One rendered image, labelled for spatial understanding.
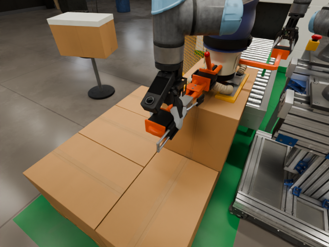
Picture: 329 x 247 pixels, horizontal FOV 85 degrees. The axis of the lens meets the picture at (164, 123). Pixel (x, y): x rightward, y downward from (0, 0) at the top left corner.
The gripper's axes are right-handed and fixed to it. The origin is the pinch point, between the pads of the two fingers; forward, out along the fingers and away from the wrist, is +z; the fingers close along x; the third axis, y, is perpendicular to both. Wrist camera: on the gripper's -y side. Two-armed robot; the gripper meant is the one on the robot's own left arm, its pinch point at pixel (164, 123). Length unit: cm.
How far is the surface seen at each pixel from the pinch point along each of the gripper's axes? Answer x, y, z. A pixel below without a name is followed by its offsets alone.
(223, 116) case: -12.6, 31.4, 13.6
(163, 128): -2.1, -4.1, -2.1
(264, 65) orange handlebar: -21, 63, 0
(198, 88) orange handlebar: -1.2, 23.9, -1.3
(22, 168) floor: 147, -22, 107
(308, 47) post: -45, 154, 12
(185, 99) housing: -0.6, 14.2, -1.5
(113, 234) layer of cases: 12, -26, 53
